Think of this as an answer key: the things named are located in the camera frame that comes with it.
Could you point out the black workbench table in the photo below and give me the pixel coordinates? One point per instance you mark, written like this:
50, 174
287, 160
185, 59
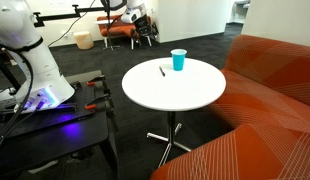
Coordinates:
45, 146

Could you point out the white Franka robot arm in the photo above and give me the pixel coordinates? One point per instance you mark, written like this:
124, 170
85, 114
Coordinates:
28, 50

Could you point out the orange patterned sofa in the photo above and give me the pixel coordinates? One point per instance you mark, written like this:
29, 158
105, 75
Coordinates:
261, 106

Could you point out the small orange lounge sofa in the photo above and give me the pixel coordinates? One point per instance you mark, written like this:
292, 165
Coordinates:
120, 30

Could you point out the white wall socket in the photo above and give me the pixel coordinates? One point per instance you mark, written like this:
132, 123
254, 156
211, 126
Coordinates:
68, 33

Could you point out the white floor object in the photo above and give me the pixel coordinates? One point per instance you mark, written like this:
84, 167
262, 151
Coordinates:
43, 166

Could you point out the blue plastic cup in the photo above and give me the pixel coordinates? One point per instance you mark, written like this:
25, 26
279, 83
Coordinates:
178, 61

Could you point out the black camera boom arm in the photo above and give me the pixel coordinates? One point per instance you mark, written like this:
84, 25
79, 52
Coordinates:
61, 16

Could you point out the beige round stool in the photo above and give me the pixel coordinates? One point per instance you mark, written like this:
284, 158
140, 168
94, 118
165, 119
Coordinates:
84, 40

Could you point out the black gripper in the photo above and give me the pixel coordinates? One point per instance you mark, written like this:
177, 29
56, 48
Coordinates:
143, 22

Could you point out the black pen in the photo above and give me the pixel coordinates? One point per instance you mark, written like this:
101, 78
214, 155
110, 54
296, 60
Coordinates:
162, 71

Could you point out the small white side table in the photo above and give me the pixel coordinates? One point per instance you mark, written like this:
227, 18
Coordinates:
102, 22

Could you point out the orange black spring clamp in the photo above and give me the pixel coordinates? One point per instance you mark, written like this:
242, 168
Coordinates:
98, 100
95, 81

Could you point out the white round pedestal table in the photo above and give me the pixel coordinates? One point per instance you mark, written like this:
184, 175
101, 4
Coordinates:
175, 90

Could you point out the black stand post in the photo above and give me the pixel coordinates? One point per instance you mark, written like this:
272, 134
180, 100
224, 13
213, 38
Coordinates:
6, 75

